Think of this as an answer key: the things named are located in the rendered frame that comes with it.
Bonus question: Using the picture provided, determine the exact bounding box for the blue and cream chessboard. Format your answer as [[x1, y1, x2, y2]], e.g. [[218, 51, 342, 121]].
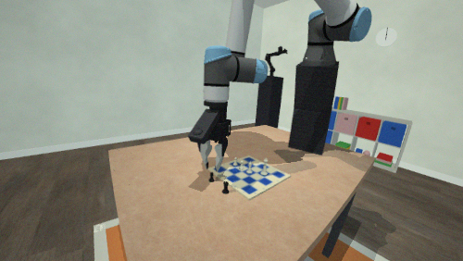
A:
[[208, 155, 291, 200]]

